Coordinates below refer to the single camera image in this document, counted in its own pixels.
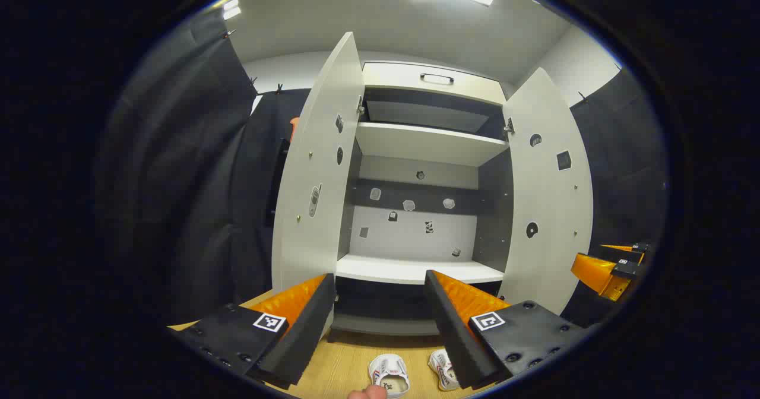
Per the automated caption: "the black backdrop cloth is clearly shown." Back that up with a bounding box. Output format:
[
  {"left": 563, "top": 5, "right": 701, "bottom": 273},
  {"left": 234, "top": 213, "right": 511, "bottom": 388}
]
[{"left": 98, "top": 7, "right": 672, "bottom": 328}]

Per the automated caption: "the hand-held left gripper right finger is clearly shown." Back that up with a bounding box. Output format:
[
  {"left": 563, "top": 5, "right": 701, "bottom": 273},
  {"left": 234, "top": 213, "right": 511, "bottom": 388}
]
[{"left": 424, "top": 270, "right": 594, "bottom": 390}]

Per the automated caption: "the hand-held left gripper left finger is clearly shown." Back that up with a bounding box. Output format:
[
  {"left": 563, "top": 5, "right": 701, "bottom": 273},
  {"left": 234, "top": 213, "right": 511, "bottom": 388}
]
[{"left": 168, "top": 273, "right": 337, "bottom": 390}]

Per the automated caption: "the white canvas shoe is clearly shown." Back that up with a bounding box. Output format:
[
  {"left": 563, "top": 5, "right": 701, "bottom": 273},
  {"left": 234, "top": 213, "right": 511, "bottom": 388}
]
[
  {"left": 368, "top": 354, "right": 411, "bottom": 398},
  {"left": 429, "top": 349, "right": 461, "bottom": 391}
]

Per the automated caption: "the white cabinet drawer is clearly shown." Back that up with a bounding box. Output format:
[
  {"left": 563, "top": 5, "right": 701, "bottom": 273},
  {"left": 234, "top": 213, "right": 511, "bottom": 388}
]
[{"left": 362, "top": 62, "right": 505, "bottom": 106}]

